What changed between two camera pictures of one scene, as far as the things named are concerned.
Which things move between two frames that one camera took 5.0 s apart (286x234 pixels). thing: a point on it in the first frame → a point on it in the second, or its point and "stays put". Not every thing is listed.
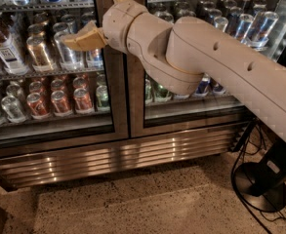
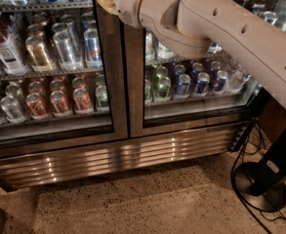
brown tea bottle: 5,49 stays put
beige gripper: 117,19 → 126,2
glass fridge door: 39,88 stays put
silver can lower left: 13,110 stays put
